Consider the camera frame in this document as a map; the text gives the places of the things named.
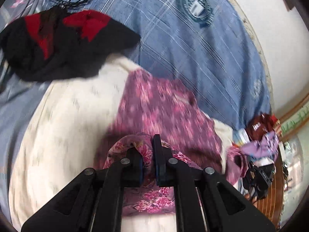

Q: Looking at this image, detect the lilac cloth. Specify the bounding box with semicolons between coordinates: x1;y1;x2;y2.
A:
240;131;279;161

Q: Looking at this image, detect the black and red garment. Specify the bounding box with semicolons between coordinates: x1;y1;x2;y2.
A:
1;6;140;82

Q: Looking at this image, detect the purple floral garment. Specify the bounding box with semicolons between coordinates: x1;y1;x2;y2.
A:
95;69;248;216

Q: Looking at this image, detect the dark red plastic bag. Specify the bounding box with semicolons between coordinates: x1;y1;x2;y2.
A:
245;114;278;141

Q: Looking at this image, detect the cream leaf-print pillow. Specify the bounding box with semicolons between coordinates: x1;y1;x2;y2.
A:
8;58;234;232

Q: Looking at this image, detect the blue plaid quilt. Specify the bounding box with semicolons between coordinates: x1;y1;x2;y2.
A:
56;0;271;129

